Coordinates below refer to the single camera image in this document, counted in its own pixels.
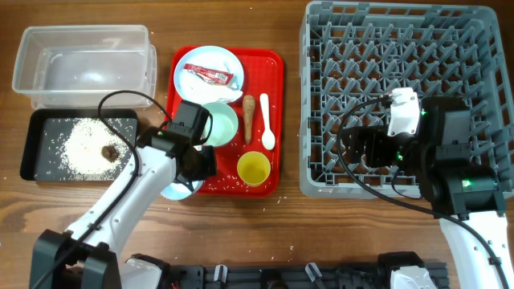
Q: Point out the white rice pile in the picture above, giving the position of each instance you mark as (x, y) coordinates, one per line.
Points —
(75, 145)

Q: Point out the red sauce packet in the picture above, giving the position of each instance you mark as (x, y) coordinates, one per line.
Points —
(210, 76)

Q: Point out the black tray bin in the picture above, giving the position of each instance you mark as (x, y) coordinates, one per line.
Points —
(34, 167)

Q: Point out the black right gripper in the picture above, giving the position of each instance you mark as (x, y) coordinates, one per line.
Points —
(377, 137)

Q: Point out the red plastic tray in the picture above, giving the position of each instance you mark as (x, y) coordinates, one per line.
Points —
(263, 72)

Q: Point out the brown carrot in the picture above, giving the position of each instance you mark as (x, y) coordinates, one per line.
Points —
(248, 114)

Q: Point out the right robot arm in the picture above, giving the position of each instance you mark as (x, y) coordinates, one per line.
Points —
(465, 197)

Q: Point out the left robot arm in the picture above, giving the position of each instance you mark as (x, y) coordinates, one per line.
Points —
(86, 255)

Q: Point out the light blue plate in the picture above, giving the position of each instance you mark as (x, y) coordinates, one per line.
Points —
(213, 57)

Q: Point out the white plastic spoon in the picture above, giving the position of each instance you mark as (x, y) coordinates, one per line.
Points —
(268, 137)

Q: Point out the grey dishwasher rack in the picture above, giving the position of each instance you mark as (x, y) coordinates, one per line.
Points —
(351, 52)

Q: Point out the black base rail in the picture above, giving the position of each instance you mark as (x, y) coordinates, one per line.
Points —
(343, 276)

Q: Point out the clear plastic bin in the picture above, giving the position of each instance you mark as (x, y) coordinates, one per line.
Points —
(77, 66)

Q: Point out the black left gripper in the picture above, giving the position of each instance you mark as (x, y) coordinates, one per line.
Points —
(210, 167)

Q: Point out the brown food scrap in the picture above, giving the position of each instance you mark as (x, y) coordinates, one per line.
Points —
(110, 153)

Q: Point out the light blue bowl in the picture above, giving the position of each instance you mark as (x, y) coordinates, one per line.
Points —
(177, 192)

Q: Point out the white crumpled napkin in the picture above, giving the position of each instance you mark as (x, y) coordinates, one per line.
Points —
(200, 92)

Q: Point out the yellow cup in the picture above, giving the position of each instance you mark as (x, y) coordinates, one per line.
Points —
(253, 168)

